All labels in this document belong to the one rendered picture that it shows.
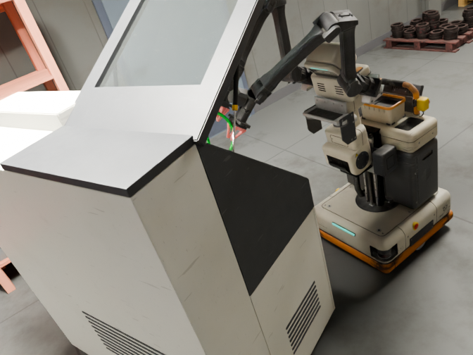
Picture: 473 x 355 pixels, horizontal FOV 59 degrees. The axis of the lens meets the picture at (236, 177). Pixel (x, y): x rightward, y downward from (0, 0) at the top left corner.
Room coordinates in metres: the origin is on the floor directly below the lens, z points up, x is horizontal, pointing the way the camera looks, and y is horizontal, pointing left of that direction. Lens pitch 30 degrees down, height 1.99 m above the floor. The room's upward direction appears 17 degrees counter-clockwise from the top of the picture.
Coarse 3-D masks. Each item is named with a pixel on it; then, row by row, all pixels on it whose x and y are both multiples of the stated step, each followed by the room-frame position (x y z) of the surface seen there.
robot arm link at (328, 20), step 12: (336, 12) 1.63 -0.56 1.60; (348, 12) 1.64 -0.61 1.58; (324, 24) 1.60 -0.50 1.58; (336, 24) 1.58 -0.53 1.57; (348, 24) 1.59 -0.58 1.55; (348, 36) 1.63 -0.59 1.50; (348, 48) 1.66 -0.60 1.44; (348, 60) 1.69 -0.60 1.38; (348, 72) 1.72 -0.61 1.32; (348, 84) 1.73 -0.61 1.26; (348, 96) 1.75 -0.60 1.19
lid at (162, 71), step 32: (160, 0) 1.91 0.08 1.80; (192, 0) 1.75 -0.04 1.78; (224, 0) 1.61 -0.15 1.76; (256, 0) 1.46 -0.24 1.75; (128, 32) 1.88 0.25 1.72; (160, 32) 1.72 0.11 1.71; (192, 32) 1.59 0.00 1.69; (224, 32) 1.44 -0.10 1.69; (96, 64) 1.82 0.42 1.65; (128, 64) 1.70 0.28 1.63; (160, 64) 1.56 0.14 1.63; (192, 64) 1.44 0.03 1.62; (224, 64) 1.31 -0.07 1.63; (96, 96) 1.63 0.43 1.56; (128, 96) 1.50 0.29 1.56; (160, 96) 1.38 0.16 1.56; (192, 96) 1.28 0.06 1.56; (224, 96) 1.24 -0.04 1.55; (128, 128) 1.36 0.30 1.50; (160, 128) 1.26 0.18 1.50; (192, 128) 1.17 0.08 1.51
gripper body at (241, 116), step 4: (240, 108) 1.68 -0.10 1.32; (244, 108) 1.68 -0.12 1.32; (236, 112) 1.69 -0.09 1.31; (240, 112) 1.68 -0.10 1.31; (244, 112) 1.67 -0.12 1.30; (248, 112) 1.67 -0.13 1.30; (232, 116) 1.69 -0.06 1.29; (236, 116) 1.68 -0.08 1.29; (240, 116) 1.67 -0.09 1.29; (244, 116) 1.67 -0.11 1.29; (248, 116) 1.68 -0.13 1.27; (236, 120) 1.66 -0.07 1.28; (240, 120) 1.66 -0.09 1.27; (244, 120) 1.67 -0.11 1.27; (240, 124) 1.63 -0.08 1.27; (244, 124) 1.64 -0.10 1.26; (248, 128) 1.65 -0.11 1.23
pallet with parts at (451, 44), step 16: (432, 16) 5.21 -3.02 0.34; (464, 16) 5.05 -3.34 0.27; (400, 32) 5.44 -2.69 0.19; (416, 32) 5.21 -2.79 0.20; (432, 32) 5.02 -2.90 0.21; (448, 32) 4.81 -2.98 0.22; (464, 32) 4.89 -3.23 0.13; (384, 48) 5.57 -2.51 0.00; (400, 48) 5.35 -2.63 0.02; (416, 48) 5.14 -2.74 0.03; (432, 48) 5.00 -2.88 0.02; (448, 48) 4.75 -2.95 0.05
